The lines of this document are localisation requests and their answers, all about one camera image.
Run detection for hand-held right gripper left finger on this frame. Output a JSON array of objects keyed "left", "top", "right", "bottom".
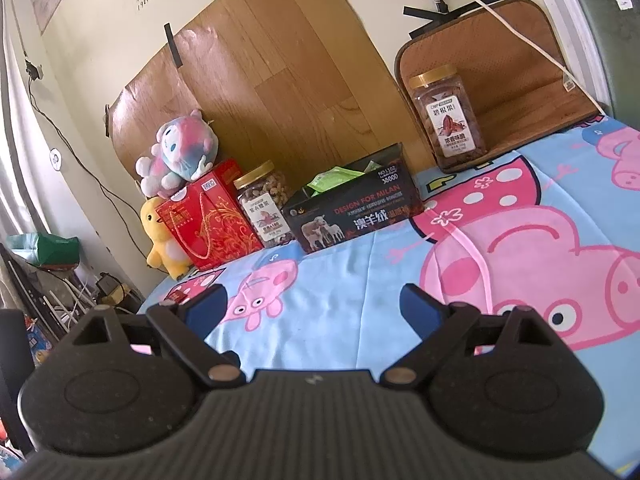
[{"left": 65, "top": 284, "right": 246, "bottom": 389}]

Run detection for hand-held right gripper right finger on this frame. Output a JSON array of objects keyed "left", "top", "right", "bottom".
[{"left": 381, "top": 284, "right": 563, "bottom": 388}]

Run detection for black printed storage box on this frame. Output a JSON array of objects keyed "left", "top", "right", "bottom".
[{"left": 281, "top": 142, "right": 425, "bottom": 254}]

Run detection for green cracker packet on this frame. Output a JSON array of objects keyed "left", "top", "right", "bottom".
[{"left": 307, "top": 166, "right": 368, "bottom": 196}]

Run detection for printed cartoon pig blanket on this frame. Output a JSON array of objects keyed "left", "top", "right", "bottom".
[{"left": 135, "top": 115, "right": 640, "bottom": 480}]

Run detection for yellow duck plush toy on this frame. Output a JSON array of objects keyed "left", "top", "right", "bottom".
[{"left": 140, "top": 196, "right": 193, "bottom": 282}]

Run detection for red gift bag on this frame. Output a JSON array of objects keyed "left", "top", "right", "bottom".
[{"left": 155, "top": 158, "right": 264, "bottom": 271}]

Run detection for black power adapter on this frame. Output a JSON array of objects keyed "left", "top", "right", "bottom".
[{"left": 97, "top": 272, "right": 128, "bottom": 306}]

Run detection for gold-lid mixed nut jar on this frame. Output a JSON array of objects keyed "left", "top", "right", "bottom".
[{"left": 233, "top": 160, "right": 293, "bottom": 248}]

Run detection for green bag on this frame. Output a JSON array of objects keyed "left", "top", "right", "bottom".
[{"left": 5, "top": 234, "right": 81, "bottom": 268}]

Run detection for pink and blue plush toy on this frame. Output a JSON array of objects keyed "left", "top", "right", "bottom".
[{"left": 135, "top": 109, "right": 220, "bottom": 199}]

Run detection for white curtain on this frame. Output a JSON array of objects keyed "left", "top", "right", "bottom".
[{"left": 0, "top": 0, "right": 101, "bottom": 251}]

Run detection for gold-lid pecan jar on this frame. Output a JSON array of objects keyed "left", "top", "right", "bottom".
[{"left": 407, "top": 66, "right": 487, "bottom": 173}]

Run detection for brown seat cushion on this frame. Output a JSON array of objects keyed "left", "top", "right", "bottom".
[{"left": 394, "top": 0, "right": 612, "bottom": 173}]

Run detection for black tape strip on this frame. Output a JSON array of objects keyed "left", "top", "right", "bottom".
[
  {"left": 164, "top": 23, "right": 184, "bottom": 68},
  {"left": 402, "top": 0, "right": 506, "bottom": 38}
]

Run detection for white cable bundle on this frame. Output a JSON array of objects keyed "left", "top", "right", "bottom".
[{"left": 42, "top": 280, "right": 98, "bottom": 333}]

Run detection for black wall cable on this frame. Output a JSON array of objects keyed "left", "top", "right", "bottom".
[{"left": 22, "top": 50, "right": 151, "bottom": 271}]

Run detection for wood-pattern wall sheet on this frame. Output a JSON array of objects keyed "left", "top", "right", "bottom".
[{"left": 107, "top": 0, "right": 436, "bottom": 201}]

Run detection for white power cable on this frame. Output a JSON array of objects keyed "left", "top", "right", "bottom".
[{"left": 415, "top": 0, "right": 608, "bottom": 113}]

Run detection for white window frame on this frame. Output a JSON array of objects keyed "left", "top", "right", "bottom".
[{"left": 522, "top": 0, "right": 640, "bottom": 131}]

